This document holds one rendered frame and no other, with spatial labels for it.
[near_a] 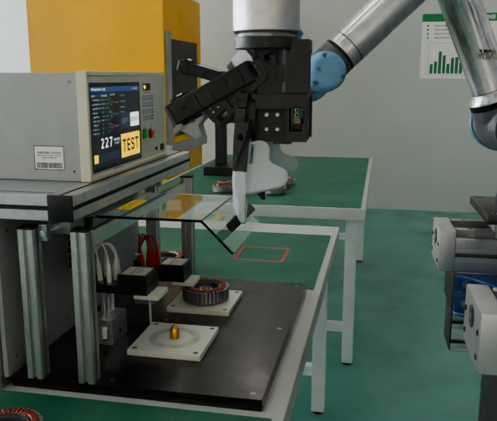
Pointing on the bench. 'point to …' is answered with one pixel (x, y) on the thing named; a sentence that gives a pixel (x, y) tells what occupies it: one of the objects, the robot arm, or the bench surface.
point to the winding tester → (52, 124)
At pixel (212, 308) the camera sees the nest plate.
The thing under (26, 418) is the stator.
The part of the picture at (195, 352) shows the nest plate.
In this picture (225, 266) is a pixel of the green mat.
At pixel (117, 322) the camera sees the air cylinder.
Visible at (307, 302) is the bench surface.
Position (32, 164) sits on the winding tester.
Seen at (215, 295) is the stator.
